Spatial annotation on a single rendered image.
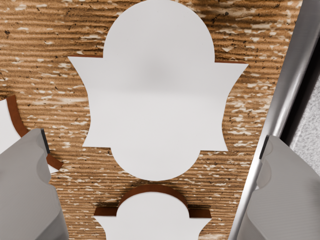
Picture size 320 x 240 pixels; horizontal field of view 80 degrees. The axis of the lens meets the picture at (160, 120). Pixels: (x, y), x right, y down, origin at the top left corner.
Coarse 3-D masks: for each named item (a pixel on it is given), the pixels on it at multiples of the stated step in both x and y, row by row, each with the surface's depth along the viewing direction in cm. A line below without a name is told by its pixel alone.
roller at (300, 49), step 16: (304, 0) 14; (304, 16) 15; (304, 32) 15; (288, 48) 16; (304, 48) 16; (288, 64) 16; (304, 64) 16; (288, 80) 17; (288, 96) 17; (272, 112) 18; (288, 112) 18; (272, 128) 19; (256, 160) 21; (256, 176) 21; (240, 208) 24; (240, 224) 25
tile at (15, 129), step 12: (12, 96) 15; (0, 108) 15; (12, 108) 15; (0, 120) 15; (12, 120) 15; (0, 132) 16; (12, 132) 16; (24, 132) 16; (0, 144) 16; (48, 156) 18
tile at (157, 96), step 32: (160, 0) 12; (128, 32) 12; (160, 32) 12; (192, 32) 12; (96, 64) 13; (128, 64) 13; (160, 64) 13; (192, 64) 13; (224, 64) 13; (96, 96) 14; (128, 96) 14; (160, 96) 14; (192, 96) 14; (224, 96) 14; (96, 128) 15; (128, 128) 16; (160, 128) 16; (192, 128) 16; (128, 160) 17; (160, 160) 17; (192, 160) 17
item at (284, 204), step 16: (272, 144) 10; (272, 160) 9; (288, 160) 9; (272, 176) 8; (288, 176) 8; (304, 176) 8; (256, 192) 7; (272, 192) 7; (288, 192) 7; (304, 192) 7; (256, 208) 7; (272, 208) 7; (288, 208) 7; (304, 208) 7; (256, 224) 6; (272, 224) 6; (288, 224) 6; (304, 224) 6
